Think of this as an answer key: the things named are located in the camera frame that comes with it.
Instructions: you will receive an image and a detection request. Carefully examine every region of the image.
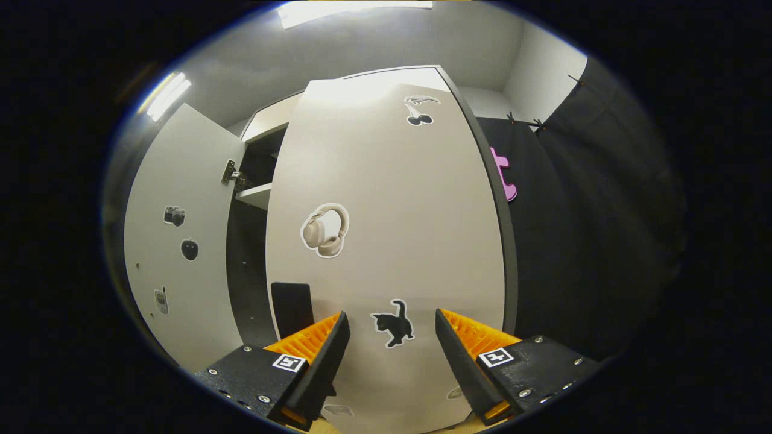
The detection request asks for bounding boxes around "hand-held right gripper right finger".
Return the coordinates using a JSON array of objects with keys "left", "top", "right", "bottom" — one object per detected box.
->
[{"left": 435, "top": 307, "right": 603, "bottom": 426}]

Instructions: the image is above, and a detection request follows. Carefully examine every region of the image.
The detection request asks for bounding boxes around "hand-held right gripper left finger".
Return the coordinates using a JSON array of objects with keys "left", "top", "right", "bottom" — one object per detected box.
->
[{"left": 194, "top": 310, "right": 352, "bottom": 432}]

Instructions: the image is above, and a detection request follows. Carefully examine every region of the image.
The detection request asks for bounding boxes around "white cabinet shelf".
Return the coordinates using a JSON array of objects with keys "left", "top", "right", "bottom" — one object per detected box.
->
[{"left": 235, "top": 183, "right": 273, "bottom": 212}]

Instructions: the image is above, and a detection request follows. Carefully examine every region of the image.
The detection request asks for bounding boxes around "metal door hinge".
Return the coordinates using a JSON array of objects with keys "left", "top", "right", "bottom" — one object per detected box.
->
[{"left": 221, "top": 159, "right": 252, "bottom": 193}]

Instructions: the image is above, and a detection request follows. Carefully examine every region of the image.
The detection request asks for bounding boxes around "white cabinet drawer front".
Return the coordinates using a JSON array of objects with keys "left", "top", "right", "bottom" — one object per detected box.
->
[{"left": 241, "top": 92, "right": 306, "bottom": 144}]

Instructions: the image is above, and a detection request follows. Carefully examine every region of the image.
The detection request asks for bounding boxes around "ceiling light panel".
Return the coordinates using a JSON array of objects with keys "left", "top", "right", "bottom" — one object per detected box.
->
[{"left": 138, "top": 71, "right": 192, "bottom": 124}]

